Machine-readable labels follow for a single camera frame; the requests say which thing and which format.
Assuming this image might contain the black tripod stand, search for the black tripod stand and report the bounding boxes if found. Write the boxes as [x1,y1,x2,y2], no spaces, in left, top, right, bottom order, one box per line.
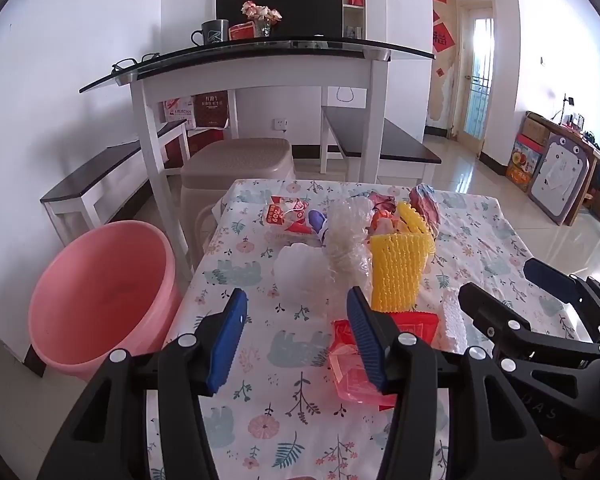
[555,95,578,123]

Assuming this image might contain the black monitor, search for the black monitor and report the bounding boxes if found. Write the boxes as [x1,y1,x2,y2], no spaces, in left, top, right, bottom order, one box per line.
[215,0,344,42]

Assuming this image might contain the white table black glass top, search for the white table black glass top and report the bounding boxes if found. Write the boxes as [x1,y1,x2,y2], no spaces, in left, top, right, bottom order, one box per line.
[79,37,437,281]

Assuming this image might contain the pink plastic basin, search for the pink plastic basin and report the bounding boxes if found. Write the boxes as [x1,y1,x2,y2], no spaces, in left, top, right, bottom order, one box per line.
[28,220,183,382]

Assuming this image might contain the brown cardboard box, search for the brown cardboard box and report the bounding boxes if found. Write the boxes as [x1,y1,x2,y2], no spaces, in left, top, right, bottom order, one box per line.
[520,112,553,146]

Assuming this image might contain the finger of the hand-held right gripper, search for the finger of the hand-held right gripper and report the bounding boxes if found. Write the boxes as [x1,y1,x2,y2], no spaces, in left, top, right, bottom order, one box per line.
[457,282,600,363]
[523,258,600,345]

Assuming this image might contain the large yellow foam net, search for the large yellow foam net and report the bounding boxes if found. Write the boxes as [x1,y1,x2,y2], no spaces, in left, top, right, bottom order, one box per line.
[369,232,436,313]

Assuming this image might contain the red cloud print paper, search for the red cloud print paper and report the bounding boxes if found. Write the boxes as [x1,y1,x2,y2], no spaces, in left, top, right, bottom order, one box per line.
[409,183,441,233]

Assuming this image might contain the red plastic bag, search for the red plastic bag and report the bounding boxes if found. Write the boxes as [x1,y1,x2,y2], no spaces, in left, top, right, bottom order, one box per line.
[330,317,398,408]

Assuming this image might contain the white wall shelf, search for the white wall shelf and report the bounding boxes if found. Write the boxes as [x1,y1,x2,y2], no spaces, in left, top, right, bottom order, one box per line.
[232,0,368,41]

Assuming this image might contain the orange wrapper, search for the orange wrapper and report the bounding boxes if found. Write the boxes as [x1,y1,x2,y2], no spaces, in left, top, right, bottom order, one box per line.
[367,192,398,236]

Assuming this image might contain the black eyeglasses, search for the black eyeglasses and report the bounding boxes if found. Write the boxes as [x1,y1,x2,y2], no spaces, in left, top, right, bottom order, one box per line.
[111,52,162,73]

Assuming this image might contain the grey children's drawing board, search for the grey children's drawing board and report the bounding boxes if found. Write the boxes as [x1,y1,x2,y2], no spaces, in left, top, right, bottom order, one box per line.
[527,132,598,226]

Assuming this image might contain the red cardboard box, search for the red cardboard box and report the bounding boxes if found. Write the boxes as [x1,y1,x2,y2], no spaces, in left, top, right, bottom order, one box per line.
[165,130,226,161]

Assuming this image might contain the clear plastic bag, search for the clear plastic bag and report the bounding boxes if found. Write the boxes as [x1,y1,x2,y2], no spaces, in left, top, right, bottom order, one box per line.
[325,197,376,291]

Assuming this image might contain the red white snack wrapper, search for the red white snack wrapper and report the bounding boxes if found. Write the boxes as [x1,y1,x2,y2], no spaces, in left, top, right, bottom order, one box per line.
[264,195,313,236]

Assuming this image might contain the white paper bag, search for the white paper bag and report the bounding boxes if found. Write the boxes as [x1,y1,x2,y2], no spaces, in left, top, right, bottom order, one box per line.
[325,87,368,108]

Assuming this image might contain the red packet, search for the red packet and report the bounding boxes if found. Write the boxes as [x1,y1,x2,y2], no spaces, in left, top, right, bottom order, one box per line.
[392,311,441,346]

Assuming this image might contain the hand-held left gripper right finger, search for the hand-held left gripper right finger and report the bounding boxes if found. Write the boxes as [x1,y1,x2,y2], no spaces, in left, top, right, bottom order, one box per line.
[346,286,563,480]

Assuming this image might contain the dark grey mug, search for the dark grey mug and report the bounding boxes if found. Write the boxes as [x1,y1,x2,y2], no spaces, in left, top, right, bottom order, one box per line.
[190,19,230,47]

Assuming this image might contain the dark red box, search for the dark red box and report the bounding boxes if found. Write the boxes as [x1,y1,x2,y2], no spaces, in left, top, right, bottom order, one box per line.
[194,94,230,131]

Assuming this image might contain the white glass door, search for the white glass door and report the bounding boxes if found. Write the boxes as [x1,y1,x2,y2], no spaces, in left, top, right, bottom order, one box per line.
[455,2,496,156]

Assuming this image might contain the beige plastic stool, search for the beige plastic stool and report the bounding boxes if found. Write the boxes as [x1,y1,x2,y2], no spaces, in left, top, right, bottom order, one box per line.
[180,137,296,271]

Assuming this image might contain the pink flowers in glass vase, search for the pink flowers in glass vase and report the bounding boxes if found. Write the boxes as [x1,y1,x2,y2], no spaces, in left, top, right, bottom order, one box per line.
[241,1,283,38]

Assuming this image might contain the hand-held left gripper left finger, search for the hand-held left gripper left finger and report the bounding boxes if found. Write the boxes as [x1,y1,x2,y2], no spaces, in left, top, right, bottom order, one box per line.
[37,287,248,480]

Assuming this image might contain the white foam block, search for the white foam block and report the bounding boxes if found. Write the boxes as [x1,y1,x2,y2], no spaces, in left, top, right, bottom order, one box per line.
[432,289,468,353]

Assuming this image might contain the dark top white bench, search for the dark top white bench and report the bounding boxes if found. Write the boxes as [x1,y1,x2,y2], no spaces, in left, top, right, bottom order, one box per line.
[321,106,443,186]
[40,119,191,246]

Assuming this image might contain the purple wrapper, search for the purple wrapper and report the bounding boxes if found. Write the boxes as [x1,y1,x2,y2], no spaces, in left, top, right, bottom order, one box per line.
[307,210,331,246]

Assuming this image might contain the fruit print box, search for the fruit print box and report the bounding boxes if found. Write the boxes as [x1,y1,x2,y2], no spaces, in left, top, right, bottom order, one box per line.
[506,135,543,191]

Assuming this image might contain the small yellow foam net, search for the small yellow foam net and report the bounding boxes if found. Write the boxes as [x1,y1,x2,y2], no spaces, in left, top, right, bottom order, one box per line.
[397,201,431,236]

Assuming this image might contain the white foam wrap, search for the white foam wrap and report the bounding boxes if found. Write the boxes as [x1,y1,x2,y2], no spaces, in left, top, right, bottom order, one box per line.
[272,242,331,306]

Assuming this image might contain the floral animal print tablecloth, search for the floral animal print tablecloth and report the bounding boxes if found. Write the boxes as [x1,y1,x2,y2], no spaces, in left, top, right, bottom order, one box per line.
[145,178,581,480]

